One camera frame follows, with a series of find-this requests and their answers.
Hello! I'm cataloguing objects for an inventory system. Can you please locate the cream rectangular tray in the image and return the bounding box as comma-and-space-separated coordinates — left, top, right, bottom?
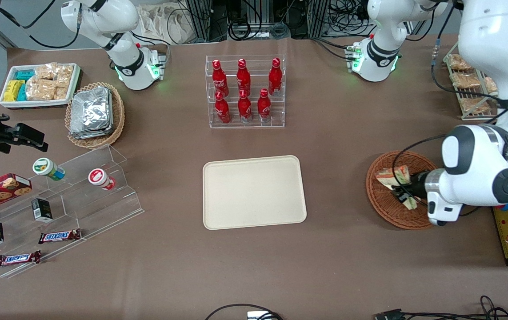
202, 155, 308, 231

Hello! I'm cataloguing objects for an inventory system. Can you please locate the round brown wicker basket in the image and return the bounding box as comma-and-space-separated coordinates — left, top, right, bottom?
365, 150, 445, 231

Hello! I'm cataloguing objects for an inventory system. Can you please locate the red cola bottle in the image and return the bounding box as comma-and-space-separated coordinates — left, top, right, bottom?
237, 89, 253, 124
257, 88, 272, 123
214, 91, 232, 124
236, 58, 252, 95
212, 59, 229, 96
268, 57, 283, 97

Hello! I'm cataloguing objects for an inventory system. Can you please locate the white wire rack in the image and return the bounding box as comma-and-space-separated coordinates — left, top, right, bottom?
442, 42, 501, 121

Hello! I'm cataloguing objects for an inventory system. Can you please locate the triangle sandwich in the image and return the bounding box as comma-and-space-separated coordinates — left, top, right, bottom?
375, 165, 418, 211

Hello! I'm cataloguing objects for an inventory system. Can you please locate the oval tan wicker basket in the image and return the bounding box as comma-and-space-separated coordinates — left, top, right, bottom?
64, 81, 126, 149

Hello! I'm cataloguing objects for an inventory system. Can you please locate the black cable with connector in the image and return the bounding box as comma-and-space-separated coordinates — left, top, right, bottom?
373, 295, 508, 320

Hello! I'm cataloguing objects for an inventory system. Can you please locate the white snack tray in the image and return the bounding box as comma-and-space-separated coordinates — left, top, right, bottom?
0, 62, 82, 110

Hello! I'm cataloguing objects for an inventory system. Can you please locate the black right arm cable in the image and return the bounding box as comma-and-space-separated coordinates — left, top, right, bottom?
0, 0, 81, 49

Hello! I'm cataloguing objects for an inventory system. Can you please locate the red lid yogurt cup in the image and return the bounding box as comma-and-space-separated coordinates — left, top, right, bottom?
88, 168, 117, 191

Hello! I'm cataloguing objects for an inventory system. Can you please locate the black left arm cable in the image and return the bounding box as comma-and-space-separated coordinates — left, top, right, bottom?
391, 36, 508, 214

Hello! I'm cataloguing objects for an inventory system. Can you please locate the beige cloth bag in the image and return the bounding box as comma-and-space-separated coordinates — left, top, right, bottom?
137, 4, 197, 45

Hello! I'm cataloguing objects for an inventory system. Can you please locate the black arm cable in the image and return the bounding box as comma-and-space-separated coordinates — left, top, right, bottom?
391, 36, 508, 214
0, 0, 81, 49

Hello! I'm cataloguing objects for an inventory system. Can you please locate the yellow snack pack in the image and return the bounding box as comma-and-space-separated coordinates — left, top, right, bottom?
3, 80, 26, 102

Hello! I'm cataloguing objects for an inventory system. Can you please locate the green lid yogurt cup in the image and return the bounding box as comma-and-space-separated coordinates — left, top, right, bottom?
32, 157, 66, 181

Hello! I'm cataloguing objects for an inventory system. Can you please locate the clear acrylic stepped stand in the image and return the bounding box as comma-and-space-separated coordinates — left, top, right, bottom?
0, 144, 145, 280

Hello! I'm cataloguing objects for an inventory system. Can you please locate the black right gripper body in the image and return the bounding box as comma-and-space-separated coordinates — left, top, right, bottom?
0, 101, 49, 154

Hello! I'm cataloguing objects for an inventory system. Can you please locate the clear acrylic bottle rack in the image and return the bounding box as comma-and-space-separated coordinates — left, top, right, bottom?
205, 54, 286, 130

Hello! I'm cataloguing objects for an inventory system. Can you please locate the stack of silver foil packs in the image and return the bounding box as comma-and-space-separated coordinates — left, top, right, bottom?
69, 86, 114, 140

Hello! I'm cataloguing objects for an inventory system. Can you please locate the snickers bar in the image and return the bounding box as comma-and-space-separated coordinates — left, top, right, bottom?
0, 250, 42, 268
38, 228, 83, 245

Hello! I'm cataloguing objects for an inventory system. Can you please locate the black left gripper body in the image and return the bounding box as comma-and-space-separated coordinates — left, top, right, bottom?
407, 171, 430, 202

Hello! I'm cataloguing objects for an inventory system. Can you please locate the black looped cable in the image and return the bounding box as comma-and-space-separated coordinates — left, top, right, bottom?
204, 304, 284, 320

